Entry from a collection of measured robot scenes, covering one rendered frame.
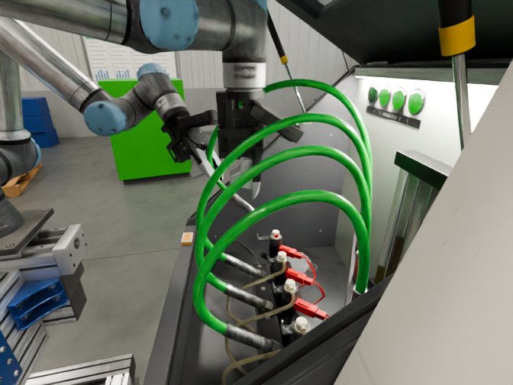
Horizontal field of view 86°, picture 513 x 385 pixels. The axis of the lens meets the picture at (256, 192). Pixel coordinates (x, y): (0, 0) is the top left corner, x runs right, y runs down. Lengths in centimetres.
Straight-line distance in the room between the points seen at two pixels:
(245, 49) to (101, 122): 37
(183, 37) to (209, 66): 660
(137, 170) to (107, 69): 356
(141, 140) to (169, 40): 349
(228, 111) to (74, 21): 25
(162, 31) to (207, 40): 6
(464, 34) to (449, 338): 19
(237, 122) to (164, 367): 46
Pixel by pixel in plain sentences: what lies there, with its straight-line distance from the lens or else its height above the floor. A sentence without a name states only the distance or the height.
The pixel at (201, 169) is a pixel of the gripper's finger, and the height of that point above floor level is 121.
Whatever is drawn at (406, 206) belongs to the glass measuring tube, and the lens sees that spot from 62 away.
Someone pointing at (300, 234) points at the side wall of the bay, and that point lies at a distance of 102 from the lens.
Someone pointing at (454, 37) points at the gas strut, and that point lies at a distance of 24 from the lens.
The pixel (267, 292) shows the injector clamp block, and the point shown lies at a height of 98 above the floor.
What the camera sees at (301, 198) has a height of 131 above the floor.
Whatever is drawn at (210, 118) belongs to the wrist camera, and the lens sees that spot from 68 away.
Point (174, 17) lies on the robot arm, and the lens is 41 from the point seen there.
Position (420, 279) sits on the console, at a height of 130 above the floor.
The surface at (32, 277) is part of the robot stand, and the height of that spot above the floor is 91.
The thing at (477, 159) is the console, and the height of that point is 139.
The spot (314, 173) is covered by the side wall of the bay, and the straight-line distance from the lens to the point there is 93.
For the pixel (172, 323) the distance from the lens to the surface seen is 67.
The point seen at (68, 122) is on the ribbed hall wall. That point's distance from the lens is 756.
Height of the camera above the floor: 144
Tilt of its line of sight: 24 degrees down
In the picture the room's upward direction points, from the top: straight up
